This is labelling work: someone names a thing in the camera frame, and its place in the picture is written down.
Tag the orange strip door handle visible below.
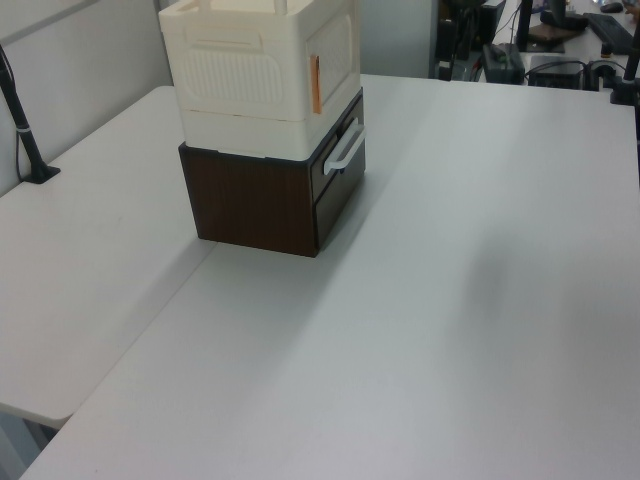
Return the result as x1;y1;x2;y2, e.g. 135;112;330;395
309;53;325;116

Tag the cream tray support leg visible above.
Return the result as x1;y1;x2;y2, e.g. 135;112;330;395
303;12;363;121

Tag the dark plain drawer front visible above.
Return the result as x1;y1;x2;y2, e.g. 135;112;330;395
312;169;368;251

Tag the dark brown wooden drawer unit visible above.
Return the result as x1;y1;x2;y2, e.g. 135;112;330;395
178;87;368;260

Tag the black device with green part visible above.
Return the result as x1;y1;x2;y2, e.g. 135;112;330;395
481;42;527;85

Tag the black computer tower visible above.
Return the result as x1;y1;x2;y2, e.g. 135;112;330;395
433;0;507;81

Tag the black flat box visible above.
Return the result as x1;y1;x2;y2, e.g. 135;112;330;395
528;60;587;89

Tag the black monitor stand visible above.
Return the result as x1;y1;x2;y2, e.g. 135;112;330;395
517;0;567;54

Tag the brown wooden board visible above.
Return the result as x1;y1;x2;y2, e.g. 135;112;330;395
528;21;577;49

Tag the black clamp stand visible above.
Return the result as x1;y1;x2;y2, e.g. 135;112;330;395
608;27;640;107

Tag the black keyboard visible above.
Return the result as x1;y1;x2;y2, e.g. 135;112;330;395
583;12;637;54

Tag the dark drawer front with handle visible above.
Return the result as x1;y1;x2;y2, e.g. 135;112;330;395
308;97;367;202

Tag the white drawer handle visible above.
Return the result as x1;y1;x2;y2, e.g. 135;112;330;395
322;121;368;177

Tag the cream plastic tray with handles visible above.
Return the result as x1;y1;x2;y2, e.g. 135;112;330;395
158;0;364;151

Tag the black camera stand pole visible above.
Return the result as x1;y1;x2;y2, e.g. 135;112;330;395
0;43;62;187

